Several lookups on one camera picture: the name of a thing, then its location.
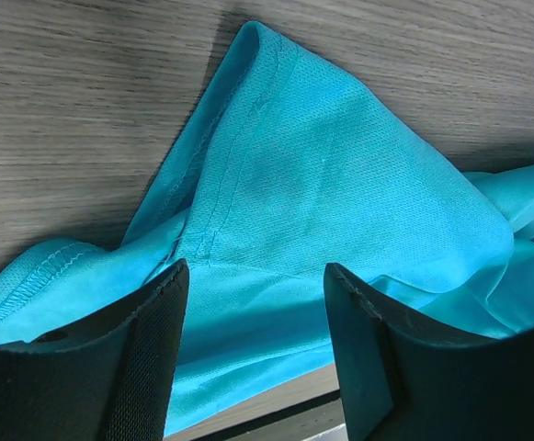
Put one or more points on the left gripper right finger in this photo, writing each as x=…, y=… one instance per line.
x=406, y=376

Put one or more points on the blue t shirt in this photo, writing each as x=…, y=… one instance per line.
x=289, y=163

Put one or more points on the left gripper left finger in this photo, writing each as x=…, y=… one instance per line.
x=107, y=376

